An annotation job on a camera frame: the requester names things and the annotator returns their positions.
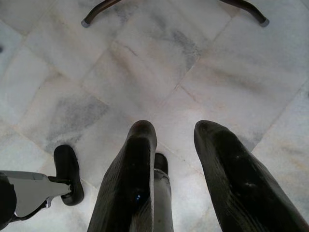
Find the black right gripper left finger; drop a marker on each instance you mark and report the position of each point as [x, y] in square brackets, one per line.
[130, 181]

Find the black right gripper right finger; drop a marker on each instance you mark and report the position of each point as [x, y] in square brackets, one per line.
[236, 183]

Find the black robot right foot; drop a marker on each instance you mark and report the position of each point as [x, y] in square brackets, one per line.
[161, 163]

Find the black robot foot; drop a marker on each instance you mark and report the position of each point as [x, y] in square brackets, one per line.
[161, 163]
[66, 159]

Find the grey robot right leg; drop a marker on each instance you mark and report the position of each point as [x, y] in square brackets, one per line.
[163, 205]

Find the grey robot leg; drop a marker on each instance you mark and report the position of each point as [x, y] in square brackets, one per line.
[163, 205]
[29, 193]

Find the black robot left foot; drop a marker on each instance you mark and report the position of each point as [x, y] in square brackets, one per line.
[66, 159]

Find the grey robot left leg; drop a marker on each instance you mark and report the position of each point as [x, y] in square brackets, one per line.
[29, 193]

